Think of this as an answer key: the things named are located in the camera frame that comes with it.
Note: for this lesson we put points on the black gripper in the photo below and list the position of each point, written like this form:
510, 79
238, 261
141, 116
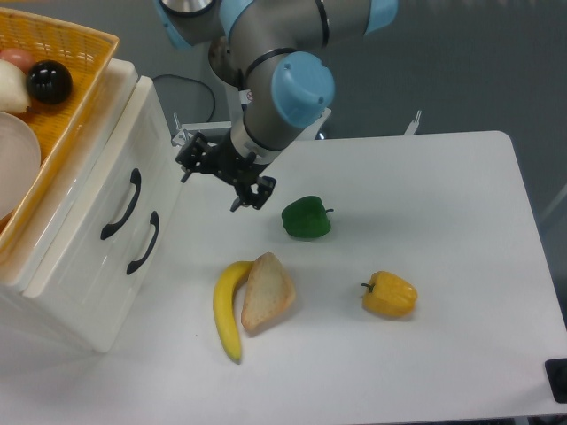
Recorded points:
197, 155

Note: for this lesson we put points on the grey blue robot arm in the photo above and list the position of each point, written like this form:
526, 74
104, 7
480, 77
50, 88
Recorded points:
272, 46

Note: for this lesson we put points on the white drawer cabinet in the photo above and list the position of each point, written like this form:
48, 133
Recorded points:
51, 316

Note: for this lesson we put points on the green bell pepper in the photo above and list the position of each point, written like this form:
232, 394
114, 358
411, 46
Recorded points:
306, 218

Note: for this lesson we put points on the yellow banana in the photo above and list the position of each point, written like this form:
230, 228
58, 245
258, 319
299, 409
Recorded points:
228, 283

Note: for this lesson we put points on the bread slice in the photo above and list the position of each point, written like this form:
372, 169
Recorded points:
270, 292

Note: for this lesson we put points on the yellow woven basket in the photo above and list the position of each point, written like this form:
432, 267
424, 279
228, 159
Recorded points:
85, 52

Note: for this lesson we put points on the yellow bell pepper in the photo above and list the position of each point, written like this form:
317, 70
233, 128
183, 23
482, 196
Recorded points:
388, 294

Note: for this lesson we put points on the black ball fruit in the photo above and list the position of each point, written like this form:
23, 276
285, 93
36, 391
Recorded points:
49, 82

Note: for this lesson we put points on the white bowl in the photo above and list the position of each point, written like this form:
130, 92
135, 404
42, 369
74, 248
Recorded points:
20, 162

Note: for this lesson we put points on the red apple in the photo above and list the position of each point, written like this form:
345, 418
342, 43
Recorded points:
22, 59

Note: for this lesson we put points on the black corner object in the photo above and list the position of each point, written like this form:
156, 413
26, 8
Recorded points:
556, 370

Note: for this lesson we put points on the white table clamp bracket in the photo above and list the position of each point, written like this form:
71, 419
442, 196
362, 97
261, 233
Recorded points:
413, 124

